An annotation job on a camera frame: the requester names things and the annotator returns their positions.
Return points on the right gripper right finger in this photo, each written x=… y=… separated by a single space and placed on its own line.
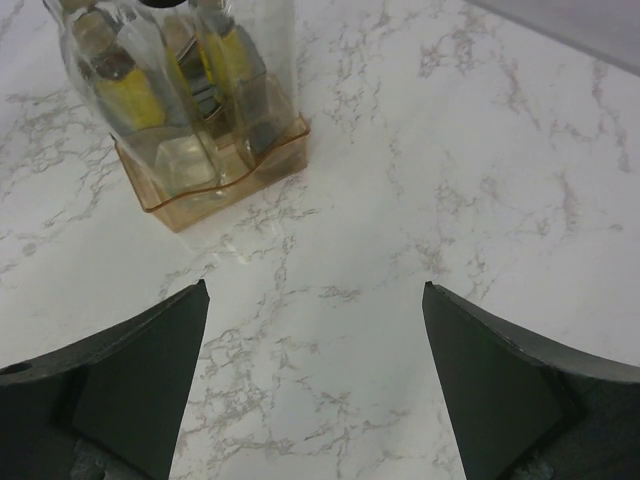
x=523 y=406

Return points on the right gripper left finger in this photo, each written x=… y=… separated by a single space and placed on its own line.
x=109 y=406

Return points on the small yellow label bottle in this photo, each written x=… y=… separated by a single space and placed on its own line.
x=226 y=56
x=124 y=94

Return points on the tall clear bottle gold pourer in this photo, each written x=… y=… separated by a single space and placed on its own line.
x=181 y=152

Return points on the tall bottle gold pourer brown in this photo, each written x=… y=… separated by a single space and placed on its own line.
x=250 y=49

